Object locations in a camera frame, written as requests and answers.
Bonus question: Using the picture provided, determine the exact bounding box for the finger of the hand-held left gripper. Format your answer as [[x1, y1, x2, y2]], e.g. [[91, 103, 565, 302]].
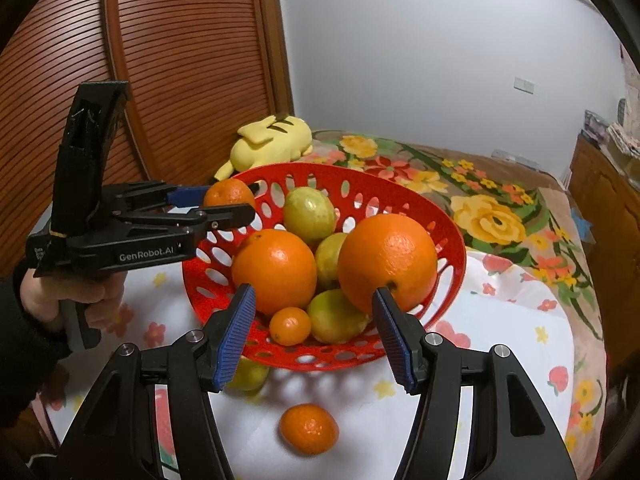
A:
[[107, 203, 256, 235], [102, 180, 213, 209]]

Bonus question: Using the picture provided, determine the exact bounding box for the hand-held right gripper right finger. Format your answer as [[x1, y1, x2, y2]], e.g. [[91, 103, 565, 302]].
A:
[[371, 287, 576, 480]]

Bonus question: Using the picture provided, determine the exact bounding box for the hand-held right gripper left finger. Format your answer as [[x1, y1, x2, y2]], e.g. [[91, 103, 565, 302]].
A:
[[57, 282, 257, 480]]

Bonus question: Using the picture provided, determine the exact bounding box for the red perforated plastic basket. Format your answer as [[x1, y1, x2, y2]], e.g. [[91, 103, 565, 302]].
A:
[[181, 162, 467, 372]]

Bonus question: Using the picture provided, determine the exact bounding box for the tiny mandarin orange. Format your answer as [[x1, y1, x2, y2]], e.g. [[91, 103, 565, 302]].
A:
[[269, 306, 312, 347]]

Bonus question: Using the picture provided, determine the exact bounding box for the large orange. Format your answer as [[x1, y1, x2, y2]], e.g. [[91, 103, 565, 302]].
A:
[[231, 229, 318, 317], [337, 213, 439, 315]]

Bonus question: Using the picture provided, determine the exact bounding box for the green guava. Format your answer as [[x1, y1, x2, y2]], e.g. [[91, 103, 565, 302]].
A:
[[283, 186, 337, 242], [227, 355, 271, 393], [315, 232, 351, 290]]

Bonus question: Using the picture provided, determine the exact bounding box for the person's left forearm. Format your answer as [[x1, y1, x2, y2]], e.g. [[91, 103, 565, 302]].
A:
[[0, 265, 71, 428]]

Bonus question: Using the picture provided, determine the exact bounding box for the person's left hand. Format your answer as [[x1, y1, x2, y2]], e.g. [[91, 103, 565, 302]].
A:
[[19, 262, 127, 333]]

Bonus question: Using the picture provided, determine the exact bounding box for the yellow plush toy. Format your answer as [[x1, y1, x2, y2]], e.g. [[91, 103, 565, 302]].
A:
[[214, 115, 314, 182]]

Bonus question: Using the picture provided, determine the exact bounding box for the white floral tablecloth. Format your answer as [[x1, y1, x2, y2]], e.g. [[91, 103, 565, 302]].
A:
[[27, 200, 576, 480]]

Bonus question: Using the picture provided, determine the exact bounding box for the wooden louvered wardrobe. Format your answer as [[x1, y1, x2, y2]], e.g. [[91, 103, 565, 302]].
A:
[[0, 0, 296, 281]]

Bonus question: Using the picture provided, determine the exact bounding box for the floral blanket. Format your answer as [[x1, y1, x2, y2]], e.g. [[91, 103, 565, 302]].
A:
[[295, 130, 616, 466]]

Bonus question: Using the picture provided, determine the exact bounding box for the wooden cabinet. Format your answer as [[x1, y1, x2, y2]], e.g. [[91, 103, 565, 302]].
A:
[[567, 132, 640, 376]]

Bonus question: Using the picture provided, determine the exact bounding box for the patterned cloth pile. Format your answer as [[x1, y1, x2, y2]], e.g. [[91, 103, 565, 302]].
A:
[[582, 110, 640, 161]]

